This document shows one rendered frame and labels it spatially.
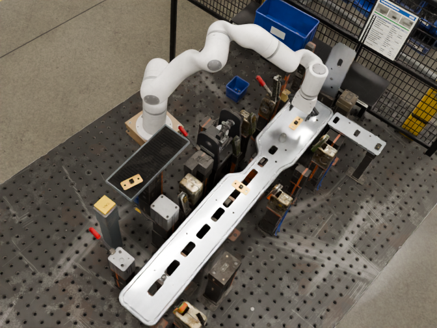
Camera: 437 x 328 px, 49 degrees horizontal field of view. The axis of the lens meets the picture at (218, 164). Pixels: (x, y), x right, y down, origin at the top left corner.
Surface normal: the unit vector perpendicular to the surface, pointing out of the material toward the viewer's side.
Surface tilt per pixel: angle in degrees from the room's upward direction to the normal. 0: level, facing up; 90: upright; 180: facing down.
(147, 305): 0
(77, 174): 0
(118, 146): 0
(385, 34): 90
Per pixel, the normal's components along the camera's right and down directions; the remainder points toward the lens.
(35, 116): 0.10, -0.51
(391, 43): -0.60, 0.66
